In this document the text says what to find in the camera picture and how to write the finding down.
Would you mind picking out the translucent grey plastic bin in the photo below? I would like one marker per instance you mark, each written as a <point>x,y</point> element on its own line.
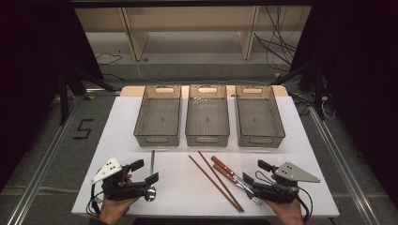
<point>207,118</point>
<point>259,120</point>
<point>159,118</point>

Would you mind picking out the long aluminium floor rail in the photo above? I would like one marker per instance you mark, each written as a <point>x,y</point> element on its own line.
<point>47,162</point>
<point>341,162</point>

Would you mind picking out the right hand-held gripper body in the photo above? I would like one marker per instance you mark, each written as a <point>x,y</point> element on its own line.
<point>278,192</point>

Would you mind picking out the beige wooden shelf unit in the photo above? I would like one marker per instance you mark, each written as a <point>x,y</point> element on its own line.
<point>137,43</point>

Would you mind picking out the short aluminium rail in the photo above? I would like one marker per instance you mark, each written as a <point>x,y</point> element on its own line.
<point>103,91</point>

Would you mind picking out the person's left hand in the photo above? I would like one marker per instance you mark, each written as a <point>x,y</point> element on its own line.
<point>112,211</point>

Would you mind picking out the black frame bar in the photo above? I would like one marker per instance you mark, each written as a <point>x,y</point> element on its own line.
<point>187,2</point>

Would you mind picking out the black metal stand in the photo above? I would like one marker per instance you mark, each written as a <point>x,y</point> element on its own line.
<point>318,93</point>
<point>64,100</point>

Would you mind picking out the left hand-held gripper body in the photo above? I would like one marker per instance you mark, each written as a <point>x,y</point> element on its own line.
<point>125,189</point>

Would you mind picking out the black curtain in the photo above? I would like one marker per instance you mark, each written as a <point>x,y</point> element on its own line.
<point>363,78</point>
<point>31,62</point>

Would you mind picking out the person's right hand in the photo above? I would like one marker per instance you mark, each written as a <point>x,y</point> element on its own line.
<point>291,214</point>

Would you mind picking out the metal spoon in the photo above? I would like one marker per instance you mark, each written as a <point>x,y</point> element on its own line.
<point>152,159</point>

